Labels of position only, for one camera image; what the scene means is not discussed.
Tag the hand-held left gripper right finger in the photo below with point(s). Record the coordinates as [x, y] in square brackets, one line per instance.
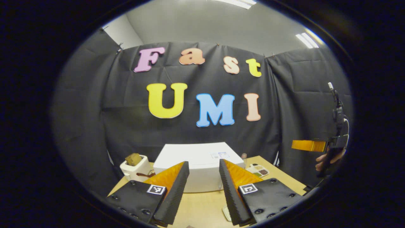
[232, 199]

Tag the brown toast slice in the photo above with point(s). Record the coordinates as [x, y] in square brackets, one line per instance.
[133, 159]

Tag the white microwave oven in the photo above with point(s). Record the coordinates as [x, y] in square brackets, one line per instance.
[199, 158]

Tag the white compartment condiment tray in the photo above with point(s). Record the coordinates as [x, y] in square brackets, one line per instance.
[258, 170]

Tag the black backdrop cloth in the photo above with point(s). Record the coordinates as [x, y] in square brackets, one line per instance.
[95, 110]

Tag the large ceiling light panel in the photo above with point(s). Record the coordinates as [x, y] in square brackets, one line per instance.
[237, 3]

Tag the white toaster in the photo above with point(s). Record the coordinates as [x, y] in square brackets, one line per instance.
[136, 171]

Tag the dark brown wooden spoon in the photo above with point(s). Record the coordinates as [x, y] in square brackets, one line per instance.
[145, 174]

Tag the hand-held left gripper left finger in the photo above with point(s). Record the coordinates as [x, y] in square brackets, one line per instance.
[175, 196]

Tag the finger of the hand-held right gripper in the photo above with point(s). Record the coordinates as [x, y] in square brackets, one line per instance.
[308, 145]

